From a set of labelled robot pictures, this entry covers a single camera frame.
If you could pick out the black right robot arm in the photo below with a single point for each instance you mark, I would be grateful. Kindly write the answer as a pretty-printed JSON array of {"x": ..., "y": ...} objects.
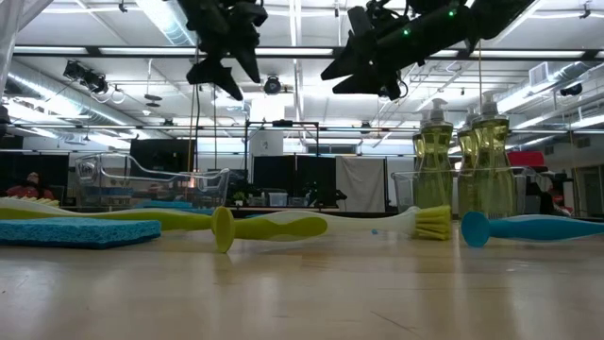
[{"x": 472, "y": 19}]

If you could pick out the black monitor screen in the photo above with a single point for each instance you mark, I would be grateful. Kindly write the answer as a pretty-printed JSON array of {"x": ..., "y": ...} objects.
[{"x": 160, "y": 156}]

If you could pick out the white hanging cloth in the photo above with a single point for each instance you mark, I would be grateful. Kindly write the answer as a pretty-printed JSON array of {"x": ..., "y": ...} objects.
[{"x": 361, "y": 184}]

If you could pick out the yellow-green dish brush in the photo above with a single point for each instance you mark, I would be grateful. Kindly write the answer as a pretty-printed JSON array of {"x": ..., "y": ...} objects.
[
  {"x": 283, "y": 226},
  {"x": 141, "y": 217}
]

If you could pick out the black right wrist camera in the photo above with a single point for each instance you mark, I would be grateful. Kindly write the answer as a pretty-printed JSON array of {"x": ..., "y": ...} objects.
[{"x": 359, "y": 21}]

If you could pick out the clear lidded storage box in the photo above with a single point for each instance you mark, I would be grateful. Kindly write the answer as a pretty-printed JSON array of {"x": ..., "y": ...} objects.
[{"x": 278, "y": 199}]

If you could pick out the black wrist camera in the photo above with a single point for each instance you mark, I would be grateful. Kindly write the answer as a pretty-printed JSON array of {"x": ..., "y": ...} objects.
[
  {"x": 359, "y": 21},
  {"x": 255, "y": 14}
]

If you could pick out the black ceiling-mounted camera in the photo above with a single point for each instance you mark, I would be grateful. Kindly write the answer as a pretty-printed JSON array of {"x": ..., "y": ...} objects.
[
  {"x": 272, "y": 85},
  {"x": 85, "y": 75},
  {"x": 571, "y": 90}
]

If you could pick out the light blue sponge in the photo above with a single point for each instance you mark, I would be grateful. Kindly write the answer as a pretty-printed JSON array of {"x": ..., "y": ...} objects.
[
  {"x": 165, "y": 205},
  {"x": 75, "y": 232}
]

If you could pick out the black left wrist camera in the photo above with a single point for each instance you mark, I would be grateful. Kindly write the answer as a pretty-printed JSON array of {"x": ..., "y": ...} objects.
[{"x": 255, "y": 14}]

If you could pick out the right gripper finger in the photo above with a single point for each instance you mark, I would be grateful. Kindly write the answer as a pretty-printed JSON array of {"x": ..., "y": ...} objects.
[
  {"x": 347, "y": 63},
  {"x": 373, "y": 85}
]

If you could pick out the person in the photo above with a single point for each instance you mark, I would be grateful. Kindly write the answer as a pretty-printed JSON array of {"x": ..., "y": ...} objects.
[{"x": 29, "y": 189}]

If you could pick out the clear straight-rim pantry bin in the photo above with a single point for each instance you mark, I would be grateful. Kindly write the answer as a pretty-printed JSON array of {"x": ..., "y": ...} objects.
[{"x": 401, "y": 193}]

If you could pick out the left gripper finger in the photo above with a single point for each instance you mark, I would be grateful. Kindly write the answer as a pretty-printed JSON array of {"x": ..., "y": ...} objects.
[
  {"x": 212, "y": 73},
  {"x": 250, "y": 59}
]

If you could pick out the clear sloped-rim pantry bin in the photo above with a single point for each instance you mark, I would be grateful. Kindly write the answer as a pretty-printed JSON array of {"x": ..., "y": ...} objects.
[{"x": 113, "y": 189}]

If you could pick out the blue dish brush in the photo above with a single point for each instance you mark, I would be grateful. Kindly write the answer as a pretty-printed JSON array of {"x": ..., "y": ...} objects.
[{"x": 519, "y": 227}]

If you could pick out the black partition panel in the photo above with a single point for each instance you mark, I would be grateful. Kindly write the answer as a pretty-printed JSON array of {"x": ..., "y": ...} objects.
[{"x": 283, "y": 175}]

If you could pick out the small green potted plant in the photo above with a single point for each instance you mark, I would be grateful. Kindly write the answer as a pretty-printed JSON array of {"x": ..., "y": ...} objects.
[{"x": 239, "y": 197}]

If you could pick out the wood-top workbench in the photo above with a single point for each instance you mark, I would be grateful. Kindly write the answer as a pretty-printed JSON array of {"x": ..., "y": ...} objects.
[{"x": 283, "y": 208}]

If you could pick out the silver ventilation duct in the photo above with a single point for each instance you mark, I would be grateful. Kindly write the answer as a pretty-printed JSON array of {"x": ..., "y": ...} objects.
[
  {"x": 165, "y": 21},
  {"x": 47, "y": 94}
]

